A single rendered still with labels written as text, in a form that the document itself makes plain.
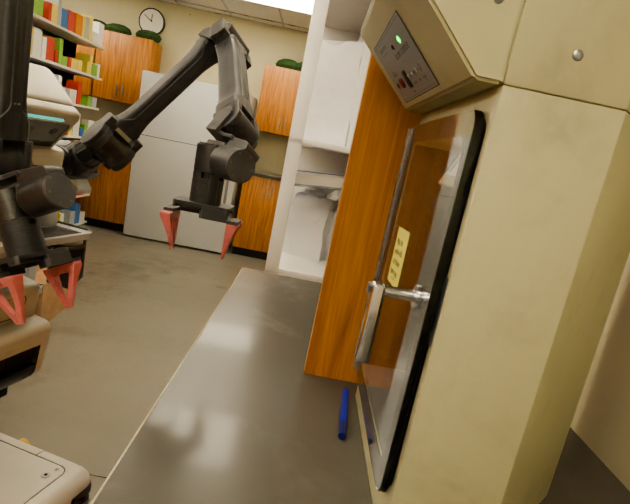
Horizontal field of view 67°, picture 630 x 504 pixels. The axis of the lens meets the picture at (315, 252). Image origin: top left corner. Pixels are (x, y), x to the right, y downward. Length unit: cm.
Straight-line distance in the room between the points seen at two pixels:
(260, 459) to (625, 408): 60
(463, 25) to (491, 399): 34
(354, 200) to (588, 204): 41
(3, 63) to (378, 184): 59
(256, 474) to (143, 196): 514
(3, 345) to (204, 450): 71
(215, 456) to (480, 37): 54
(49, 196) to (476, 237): 60
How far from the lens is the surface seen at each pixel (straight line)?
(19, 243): 86
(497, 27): 47
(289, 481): 64
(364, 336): 51
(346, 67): 184
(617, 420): 98
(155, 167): 559
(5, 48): 87
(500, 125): 46
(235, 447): 67
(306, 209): 184
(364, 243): 82
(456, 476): 55
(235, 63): 110
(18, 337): 129
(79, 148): 133
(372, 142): 80
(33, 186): 82
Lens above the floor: 132
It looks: 11 degrees down
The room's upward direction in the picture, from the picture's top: 12 degrees clockwise
